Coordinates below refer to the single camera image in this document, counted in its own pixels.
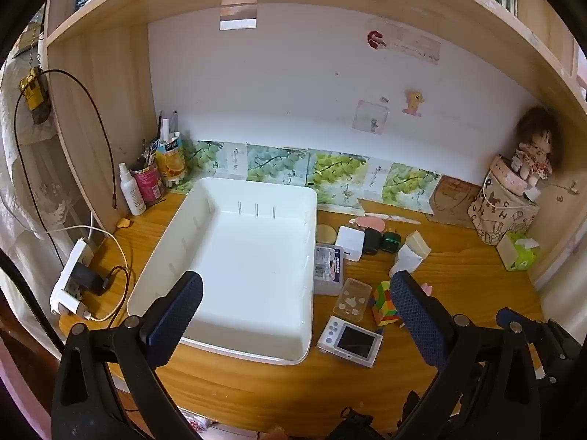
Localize multicolour puzzle cube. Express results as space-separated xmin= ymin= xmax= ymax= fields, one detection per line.
xmin=372 ymin=280 xmax=400 ymax=328

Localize small clear plastic box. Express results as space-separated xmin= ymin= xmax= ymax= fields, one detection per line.
xmin=332 ymin=278 xmax=372 ymax=323

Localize white compact digital camera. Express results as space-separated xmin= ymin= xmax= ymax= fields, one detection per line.
xmin=316 ymin=316 xmax=383 ymax=369

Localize white square charger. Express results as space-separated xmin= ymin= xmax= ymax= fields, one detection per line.
xmin=335 ymin=227 xmax=365 ymax=262

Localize labelled clear plastic box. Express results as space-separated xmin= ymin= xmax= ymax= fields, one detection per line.
xmin=313 ymin=244 xmax=344 ymax=296

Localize pink hair rollers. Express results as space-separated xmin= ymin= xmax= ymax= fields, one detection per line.
xmin=421 ymin=283 xmax=433 ymax=296

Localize cream rectangular box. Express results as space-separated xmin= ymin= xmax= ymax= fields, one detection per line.
xmin=405 ymin=231 xmax=432 ymax=259

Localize green and gold perfume bottle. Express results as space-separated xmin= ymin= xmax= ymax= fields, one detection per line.
xmin=380 ymin=231 xmax=402 ymax=253

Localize black plug adapter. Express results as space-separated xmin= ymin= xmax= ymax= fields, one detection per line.
xmin=362 ymin=227 xmax=382 ymax=255

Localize green tissue pack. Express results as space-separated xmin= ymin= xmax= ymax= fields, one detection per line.
xmin=496 ymin=231 xmax=540 ymax=271

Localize white power strip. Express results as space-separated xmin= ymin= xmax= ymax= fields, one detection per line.
xmin=50 ymin=238 xmax=94 ymax=320

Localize pink oval case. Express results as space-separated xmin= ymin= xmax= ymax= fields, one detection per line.
xmin=349 ymin=216 xmax=386 ymax=234

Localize brown cardboard drawing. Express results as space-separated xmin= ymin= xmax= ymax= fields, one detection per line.
xmin=426 ymin=176 xmax=481 ymax=230

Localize white plastic organizer tray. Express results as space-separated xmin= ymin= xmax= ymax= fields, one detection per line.
xmin=127 ymin=178 xmax=317 ymax=366

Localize white spray bottle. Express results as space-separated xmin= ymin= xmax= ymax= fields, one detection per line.
xmin=119 ymin=163 xmax=146 ymax=217

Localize patterned canvas bag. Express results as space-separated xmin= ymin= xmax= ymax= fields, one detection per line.
xmin=468 ymin=155 xmax=539 ymax=246

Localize round cream compact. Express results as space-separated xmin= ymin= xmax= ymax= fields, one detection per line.
xmin=316 ymin=224 xmax=337 ymax=244

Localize red can pen holder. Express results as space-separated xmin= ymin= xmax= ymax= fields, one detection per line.
xmin=130 ymin=162 xmax=165 ymax=206

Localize grape picture strip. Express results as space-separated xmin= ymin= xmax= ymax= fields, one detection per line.
xmin=174 ymin=140 xmax=441 ymax=215

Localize orange juice carton holder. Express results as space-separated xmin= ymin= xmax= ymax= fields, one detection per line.
xmin=155 ymin=132 xmax=187 ymax=188

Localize brown haired doll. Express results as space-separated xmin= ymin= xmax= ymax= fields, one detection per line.
xmin=513 ymin=106 xmax=563 ymax=187

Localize wooden shelf unit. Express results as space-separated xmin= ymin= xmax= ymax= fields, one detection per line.
xmin=45 ymin=0 xmax=586 ymax=284

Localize yellow hanging tag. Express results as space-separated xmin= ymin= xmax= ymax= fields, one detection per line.
xmin=19 ymin=67 xmax=52 ymax=125

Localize black hanging cable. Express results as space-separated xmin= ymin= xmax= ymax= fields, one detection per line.
xmin=12 ymin=69 xmax=119 ymax=267

